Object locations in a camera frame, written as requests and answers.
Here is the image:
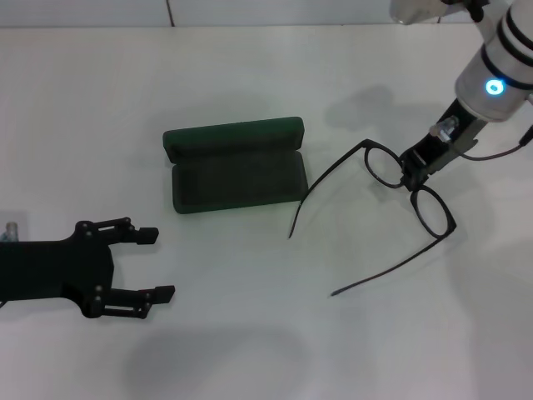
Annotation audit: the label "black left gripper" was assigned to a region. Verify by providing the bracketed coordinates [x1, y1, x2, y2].
[0, 216, 176, 320]

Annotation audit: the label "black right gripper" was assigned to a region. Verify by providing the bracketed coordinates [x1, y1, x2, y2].
[401, 98, 486, 188]

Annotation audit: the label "black glasses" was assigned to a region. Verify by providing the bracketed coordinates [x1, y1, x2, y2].
[287, 138, 458, 298]

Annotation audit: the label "green glasses case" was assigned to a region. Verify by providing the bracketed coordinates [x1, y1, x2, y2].
[162, 116, 309, 215]

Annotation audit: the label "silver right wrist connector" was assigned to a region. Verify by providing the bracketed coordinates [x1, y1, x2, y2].
[431, 116, 459, 141]

